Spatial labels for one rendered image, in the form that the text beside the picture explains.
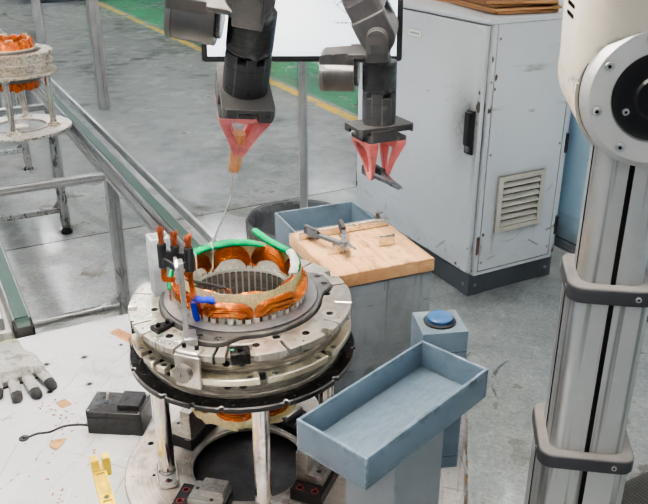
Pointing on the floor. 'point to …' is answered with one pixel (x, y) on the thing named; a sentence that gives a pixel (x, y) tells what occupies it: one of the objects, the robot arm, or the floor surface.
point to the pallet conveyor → (120, 176)
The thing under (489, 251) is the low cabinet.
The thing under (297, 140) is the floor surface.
